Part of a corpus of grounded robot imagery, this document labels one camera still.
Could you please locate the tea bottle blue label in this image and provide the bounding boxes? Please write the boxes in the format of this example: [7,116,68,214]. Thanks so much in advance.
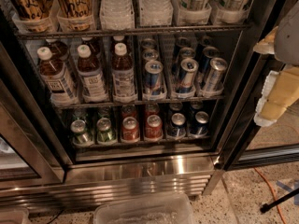
[111,42,138,104]

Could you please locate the red soda can right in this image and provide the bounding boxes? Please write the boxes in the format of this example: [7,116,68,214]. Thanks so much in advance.
[145,115,163,140]

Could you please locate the stainless steel fridge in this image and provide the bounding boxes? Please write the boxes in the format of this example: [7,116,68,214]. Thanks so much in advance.
[0,0,299,213]

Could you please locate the blue silver can middle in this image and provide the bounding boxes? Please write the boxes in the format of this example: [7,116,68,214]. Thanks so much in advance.
[173,58,198,98]

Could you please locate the dark blue can right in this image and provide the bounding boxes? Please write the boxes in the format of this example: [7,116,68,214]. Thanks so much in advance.
[190,111,209,136]

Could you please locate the clear water bottle left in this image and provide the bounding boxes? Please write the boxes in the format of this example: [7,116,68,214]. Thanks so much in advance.
[100,0,135,30]

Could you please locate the fridge glass door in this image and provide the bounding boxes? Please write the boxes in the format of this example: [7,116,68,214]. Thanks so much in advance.
[211,0,298,171]

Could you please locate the clear water bottle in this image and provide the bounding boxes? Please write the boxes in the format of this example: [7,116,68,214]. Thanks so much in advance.
[139,0,173,27]
[100,0,135,30]

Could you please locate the tea bottle front left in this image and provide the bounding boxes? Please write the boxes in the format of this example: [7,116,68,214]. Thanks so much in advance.
[37,47,78,105]

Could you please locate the orange cable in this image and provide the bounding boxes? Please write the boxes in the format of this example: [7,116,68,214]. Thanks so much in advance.
[253,167,288,224]

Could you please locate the green white can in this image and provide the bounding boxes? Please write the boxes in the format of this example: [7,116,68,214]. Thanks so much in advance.
[172,0,212,26]
[209,0,250,25]

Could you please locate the red soda can left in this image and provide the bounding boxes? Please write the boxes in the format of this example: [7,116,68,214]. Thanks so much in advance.
[121,117,140,143]

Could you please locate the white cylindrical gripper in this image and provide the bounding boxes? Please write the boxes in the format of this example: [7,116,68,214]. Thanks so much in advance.
[253,1,299,127]

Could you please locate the green soda can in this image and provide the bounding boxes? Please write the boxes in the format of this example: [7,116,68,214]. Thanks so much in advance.
[70,119,93,147]
[96,118,116,145]

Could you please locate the red soda can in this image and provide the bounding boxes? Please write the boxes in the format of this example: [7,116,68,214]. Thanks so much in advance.
[145,115,163,140]
[121,117,140,143]

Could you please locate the green soda can left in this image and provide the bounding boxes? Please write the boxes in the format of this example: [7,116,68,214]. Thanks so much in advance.
[70,119,93,147]

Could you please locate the green white can top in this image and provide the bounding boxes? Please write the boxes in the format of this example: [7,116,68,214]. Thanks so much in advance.
[172,0,212,26]

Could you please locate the tea bottle front middle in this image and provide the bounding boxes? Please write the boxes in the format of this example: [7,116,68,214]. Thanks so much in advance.
[77,45,108,103]

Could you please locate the gold can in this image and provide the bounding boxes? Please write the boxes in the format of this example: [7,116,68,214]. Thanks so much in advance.
[57,0,93,32]
[10,0,54,33]

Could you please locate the blue silver energy can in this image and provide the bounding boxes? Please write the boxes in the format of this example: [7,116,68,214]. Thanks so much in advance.
[144,61,164,100]

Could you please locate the black tripod leg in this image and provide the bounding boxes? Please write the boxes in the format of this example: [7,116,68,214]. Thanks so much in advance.
[260,188,299,214]

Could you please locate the clear water bottle right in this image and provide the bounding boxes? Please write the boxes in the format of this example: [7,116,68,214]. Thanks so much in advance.
[139,0,173,27]

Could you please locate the green white can right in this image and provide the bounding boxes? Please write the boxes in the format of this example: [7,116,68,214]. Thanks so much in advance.
[209,0,250,25]

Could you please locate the gold can top left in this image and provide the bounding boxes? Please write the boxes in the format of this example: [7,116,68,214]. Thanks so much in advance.
[10,0,54,33]

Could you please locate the clear plastic bin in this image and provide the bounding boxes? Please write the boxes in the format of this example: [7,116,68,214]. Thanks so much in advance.
[93,192,196,224]

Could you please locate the silver energy can right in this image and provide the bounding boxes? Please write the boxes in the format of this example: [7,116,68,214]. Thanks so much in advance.
[201,57,227,97]

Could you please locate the dark blue soda can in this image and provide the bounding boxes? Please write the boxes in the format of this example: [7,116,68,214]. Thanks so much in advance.
[167,113,186,139]

